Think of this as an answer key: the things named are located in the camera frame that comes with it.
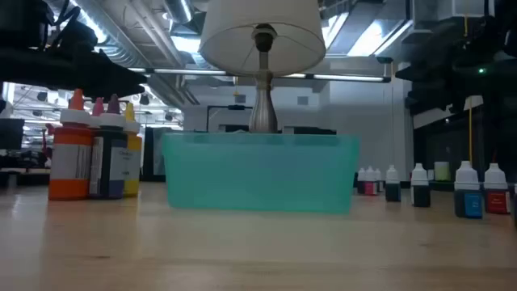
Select long grey ceiling duct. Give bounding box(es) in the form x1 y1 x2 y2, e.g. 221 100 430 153
74 0 187 70

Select long linear ceiling light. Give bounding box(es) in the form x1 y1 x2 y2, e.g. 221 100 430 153
127 66 393 84

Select yellow power cable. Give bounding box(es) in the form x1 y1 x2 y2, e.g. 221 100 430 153
463 15 473 163

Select white ceiling air unit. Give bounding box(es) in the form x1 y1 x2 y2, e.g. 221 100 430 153
411 0 496 21

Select small pink dye bottle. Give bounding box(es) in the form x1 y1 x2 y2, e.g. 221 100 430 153
364 166 379 196

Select large yellow food colouring bottle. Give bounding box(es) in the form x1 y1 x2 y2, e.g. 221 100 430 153
123 102 143 198

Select small black dye bottle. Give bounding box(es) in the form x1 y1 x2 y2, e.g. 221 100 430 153
410 162 431 209

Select teal translucent plastic bin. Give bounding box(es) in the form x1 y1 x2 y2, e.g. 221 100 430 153
162 132 359 215

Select silver round ventilation duct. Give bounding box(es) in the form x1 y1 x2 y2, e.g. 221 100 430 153
163 0 195 24

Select small red-label dye bottle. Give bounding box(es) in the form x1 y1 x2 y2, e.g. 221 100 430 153
483 162 511 215

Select large orange food colouring bottle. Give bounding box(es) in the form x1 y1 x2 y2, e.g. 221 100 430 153
48 88 95 202

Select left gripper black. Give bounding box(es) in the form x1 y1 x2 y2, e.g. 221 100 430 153
44 18 146 100

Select small blue-label dye bottle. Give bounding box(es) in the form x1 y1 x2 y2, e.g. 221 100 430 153
453 160 484 220

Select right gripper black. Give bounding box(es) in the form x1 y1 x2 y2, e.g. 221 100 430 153
394 40 480 116

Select small green dye bottle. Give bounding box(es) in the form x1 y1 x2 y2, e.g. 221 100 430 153
385 164 402 203

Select dark grey partition panel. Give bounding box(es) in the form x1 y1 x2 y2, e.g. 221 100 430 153
143 126 166 182

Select large purple food colouring bottle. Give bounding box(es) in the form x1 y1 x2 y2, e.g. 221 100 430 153
88 94 128 200

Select table lamp white shade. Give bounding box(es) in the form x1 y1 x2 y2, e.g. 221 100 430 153
198 0 327 134

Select black bent tube stand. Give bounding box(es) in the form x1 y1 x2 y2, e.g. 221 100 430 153
206 103 254 133

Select black monitor screen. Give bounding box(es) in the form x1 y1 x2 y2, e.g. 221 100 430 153
0 117 25 150

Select light green cup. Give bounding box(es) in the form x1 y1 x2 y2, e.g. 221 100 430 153
434 161 452 182

